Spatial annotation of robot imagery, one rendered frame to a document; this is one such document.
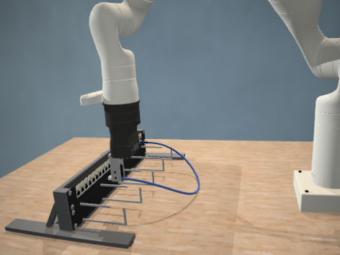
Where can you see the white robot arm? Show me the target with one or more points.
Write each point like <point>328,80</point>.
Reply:
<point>110,21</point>

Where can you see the black patch panel rack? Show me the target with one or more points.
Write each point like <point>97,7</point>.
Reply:
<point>74,198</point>

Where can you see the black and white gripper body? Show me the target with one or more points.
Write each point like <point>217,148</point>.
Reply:
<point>122,114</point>

